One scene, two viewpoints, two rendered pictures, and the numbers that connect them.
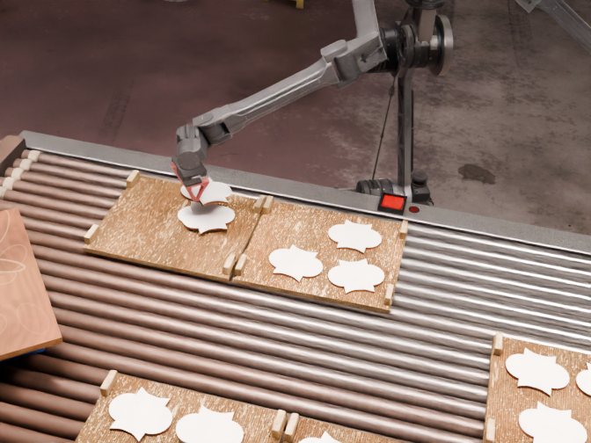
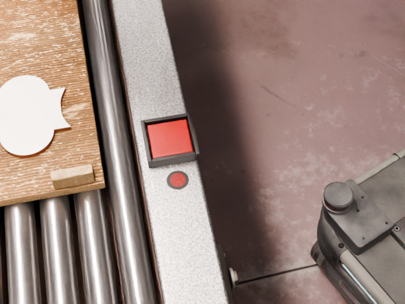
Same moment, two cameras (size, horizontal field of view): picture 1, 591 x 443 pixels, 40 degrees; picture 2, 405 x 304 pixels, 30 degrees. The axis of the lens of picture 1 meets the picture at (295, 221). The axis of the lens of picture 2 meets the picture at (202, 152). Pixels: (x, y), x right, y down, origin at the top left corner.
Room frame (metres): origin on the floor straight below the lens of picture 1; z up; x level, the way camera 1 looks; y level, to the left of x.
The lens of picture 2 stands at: (1.72, -0.88, 1.84)
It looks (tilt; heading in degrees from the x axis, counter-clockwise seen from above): 56 degrees down; 67
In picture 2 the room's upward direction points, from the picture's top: 1 degrees counter-clockwise
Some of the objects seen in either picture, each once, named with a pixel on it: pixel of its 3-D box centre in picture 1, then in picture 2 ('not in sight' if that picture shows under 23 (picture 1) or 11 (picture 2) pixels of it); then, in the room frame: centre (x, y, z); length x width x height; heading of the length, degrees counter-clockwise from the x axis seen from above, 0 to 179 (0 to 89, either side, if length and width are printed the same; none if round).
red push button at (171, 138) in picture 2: (392, 203); (170, 140); (1.92, -0.28, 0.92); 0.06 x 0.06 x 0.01; 77
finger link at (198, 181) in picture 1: (193, 185); not in sight; (1.77, 0.28, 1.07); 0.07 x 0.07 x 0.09; 29
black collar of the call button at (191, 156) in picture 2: (392, 203); (170, 140); (1.92, -0.28, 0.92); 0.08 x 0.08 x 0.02; 77
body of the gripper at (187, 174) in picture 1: (188, 158); not in sight; (1.79, 0.29, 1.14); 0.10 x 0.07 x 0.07; 29
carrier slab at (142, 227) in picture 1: (178, 224); not in sight; (1.77, 0.32, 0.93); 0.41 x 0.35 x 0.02; 77
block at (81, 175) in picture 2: (404, 229); (72, 177); (1.77, -0.30, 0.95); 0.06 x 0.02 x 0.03; 168
